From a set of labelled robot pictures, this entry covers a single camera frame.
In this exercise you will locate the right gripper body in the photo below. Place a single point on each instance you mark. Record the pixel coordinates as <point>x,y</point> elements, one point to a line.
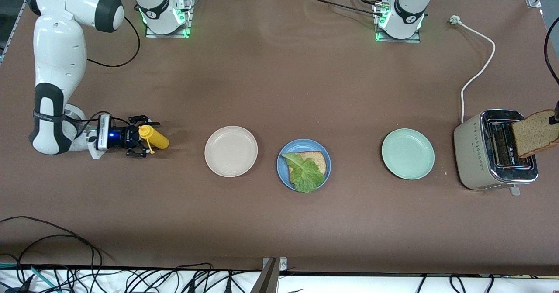
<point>123,137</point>

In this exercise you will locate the brown bread slice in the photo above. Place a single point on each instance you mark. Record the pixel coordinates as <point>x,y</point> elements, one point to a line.
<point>535,132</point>
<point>318,158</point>

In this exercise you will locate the yellow mustard squeeze bottle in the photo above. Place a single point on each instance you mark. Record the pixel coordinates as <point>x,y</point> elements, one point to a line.
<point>158,139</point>

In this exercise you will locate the green lettuce leaf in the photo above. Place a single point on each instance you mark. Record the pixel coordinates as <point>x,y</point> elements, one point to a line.
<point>305,173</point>

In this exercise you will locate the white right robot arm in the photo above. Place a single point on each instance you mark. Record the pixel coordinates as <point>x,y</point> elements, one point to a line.
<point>61,57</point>

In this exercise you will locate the beige round plate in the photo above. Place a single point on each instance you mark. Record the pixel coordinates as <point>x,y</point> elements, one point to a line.
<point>231,151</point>

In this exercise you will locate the blue round plate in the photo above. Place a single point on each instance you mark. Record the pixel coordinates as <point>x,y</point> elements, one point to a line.
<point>283,173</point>

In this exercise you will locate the light green round plate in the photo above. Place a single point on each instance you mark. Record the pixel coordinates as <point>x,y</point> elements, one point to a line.
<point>408,154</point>

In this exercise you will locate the beige chrome two-slot toaster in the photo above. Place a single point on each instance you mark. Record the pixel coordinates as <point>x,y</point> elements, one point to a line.
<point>474,162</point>

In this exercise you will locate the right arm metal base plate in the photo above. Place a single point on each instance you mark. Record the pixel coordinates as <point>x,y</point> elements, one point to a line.
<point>188,18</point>

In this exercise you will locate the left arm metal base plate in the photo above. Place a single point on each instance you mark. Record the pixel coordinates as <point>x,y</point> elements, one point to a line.
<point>415,39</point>

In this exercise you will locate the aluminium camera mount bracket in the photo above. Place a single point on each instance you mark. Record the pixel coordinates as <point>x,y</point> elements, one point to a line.
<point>268,275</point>

